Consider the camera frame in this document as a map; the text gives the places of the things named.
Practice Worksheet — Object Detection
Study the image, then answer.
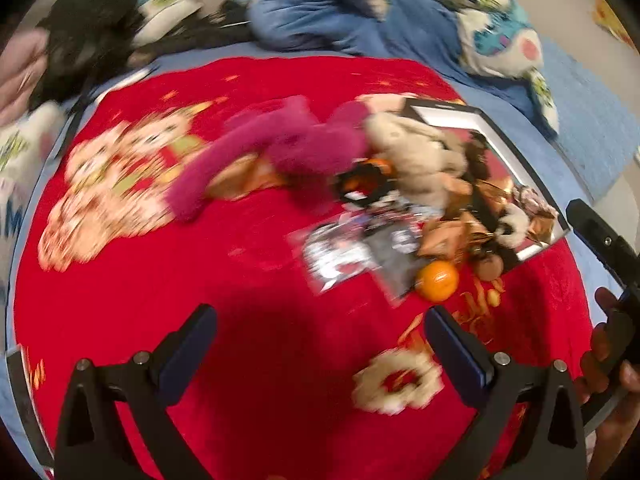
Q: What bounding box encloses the dark brown fuzzy hair clip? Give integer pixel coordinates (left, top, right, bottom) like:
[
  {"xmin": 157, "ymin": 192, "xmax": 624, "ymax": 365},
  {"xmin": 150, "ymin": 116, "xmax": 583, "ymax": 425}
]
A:
[{"xmin": 463, "ymin": 131, "xmax": 491, "ymax": 183}]

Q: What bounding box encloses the anime badge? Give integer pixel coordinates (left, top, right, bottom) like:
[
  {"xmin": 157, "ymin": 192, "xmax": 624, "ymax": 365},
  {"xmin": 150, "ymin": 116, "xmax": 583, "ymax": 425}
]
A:
[{"xmin": 288, "ymin": 216, "xmax": 375, "ymax": 294}]

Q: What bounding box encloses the cream fuzzy headband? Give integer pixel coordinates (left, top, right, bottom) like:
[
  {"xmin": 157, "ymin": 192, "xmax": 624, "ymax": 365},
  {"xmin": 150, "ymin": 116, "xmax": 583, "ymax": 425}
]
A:
[{"xmin": 494, "ymin": 204, "xmax": 529, "ymax": 249}]

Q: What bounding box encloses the pink crochet scrunchie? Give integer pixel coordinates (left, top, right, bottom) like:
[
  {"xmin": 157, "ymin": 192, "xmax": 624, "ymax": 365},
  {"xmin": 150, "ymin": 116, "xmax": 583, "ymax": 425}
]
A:
[{"xmin": 512, "ymin": 185, "xmax": 558, "ymax": 220}]

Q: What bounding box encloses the person right hand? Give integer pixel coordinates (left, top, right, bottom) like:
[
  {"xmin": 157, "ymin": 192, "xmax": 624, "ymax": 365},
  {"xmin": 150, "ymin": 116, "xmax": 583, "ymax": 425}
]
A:
[{"xmin": 574, "ymin": 286, "xmax": 640, "ymax": 480}]

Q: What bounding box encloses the blue bed sheet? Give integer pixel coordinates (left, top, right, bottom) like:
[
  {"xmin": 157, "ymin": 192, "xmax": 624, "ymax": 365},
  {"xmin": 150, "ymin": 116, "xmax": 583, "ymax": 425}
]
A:
[{"xmin": 89, "ymin": 0, "xmax": 640, "ymax": 291}]

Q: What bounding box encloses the brown egg-shaped sponge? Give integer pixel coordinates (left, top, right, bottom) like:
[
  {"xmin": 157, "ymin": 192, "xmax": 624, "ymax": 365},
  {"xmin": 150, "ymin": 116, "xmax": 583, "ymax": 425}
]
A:
[{"xmin": 474, "ymin": 254, "xmax": 504, "ymax": 282}]

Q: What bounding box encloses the black shallow cardboard box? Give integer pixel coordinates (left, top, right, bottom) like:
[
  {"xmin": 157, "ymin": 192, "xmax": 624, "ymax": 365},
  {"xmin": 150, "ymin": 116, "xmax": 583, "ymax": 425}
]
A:
[{"xmin": 400, "ymin": 98, "xmax": 570, "ymax": 271}]

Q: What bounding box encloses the orange mandarin fruit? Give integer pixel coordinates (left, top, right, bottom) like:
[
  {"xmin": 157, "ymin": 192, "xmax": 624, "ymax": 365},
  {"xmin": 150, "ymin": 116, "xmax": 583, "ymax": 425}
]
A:
[{"xmin": 416, "ymin": 260, "xmax": 459, "ymax": 302}]

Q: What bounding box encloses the cream crochet scrunchie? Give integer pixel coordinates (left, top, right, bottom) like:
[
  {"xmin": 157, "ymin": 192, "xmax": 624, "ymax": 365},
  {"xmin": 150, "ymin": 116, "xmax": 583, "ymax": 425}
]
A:
[{"xmin": 352, "ymin": 348, "xmax": 444, "ymax": 416}]

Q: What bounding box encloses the beige plush rabbit toy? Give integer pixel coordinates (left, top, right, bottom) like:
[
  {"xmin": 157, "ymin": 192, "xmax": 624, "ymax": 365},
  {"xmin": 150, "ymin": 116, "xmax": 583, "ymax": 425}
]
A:
[{"xmin": 363, "ymin": 113, "xmax": 470, "ymax": 209}]

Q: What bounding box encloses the silver foil badge bag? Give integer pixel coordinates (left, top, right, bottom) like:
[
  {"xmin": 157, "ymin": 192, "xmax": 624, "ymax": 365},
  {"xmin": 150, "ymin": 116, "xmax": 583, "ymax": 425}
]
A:
[{"xmin": 363, "ymin": 221, "xmax": 433, "ymax": 304}]

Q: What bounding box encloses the red plush blanket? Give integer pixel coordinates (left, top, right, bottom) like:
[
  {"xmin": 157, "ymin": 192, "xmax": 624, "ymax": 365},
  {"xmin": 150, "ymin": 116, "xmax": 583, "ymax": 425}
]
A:
[{"xmin": 14, "ymin": 56, "xmax": 591, "ymax": 479}]

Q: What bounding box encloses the black white-lace scrunchie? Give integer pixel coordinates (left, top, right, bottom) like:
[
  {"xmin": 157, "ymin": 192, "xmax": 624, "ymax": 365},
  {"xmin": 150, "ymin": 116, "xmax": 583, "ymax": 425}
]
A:
[{"xmin": 333, "ymin": 158, "xmax": 396, "ymax": 209}]

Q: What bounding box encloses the magenta plush bear headband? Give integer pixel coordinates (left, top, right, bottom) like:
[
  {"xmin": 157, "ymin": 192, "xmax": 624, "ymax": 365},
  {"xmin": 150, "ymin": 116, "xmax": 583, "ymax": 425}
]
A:
[{"xmin": 165, "ymin": 96, "xmax": 370, "ymax": 221}]

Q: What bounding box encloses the monster print duvet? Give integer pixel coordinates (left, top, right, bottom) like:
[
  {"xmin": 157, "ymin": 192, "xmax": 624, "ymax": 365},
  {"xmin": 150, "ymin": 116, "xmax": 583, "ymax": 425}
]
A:
[{"xmin": 354, "ymin": 0, "xmax": 559, "ymax": 138}]

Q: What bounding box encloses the pink quilted jacket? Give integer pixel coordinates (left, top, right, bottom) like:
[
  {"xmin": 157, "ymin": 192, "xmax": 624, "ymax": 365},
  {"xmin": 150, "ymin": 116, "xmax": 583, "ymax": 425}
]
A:
[{"xmin": 0, "ymin": 28, "xmax": 49, "ymax": 127}]

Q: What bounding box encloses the black puffer jacket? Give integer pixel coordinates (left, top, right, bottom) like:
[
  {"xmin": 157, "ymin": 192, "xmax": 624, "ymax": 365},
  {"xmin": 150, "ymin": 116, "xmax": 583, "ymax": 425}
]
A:
[{"xmin": 27, "ymin": 0, "xmax": 147, "ymax": 111}]

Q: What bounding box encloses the blue fleece blanket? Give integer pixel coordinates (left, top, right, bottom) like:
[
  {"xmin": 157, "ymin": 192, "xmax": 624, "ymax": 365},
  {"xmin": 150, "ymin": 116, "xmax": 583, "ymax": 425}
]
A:
[{"xmin": 247, "ymin": 0, "xmax": 553, "ymax": 139}]

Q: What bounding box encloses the monster print pillow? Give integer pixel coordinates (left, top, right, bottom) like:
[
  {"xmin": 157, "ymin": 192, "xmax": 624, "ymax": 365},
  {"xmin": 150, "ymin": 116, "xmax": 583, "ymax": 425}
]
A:
[{"xmin": 132, "ymin": 0, "xmax": 224, "ymax": 47}]

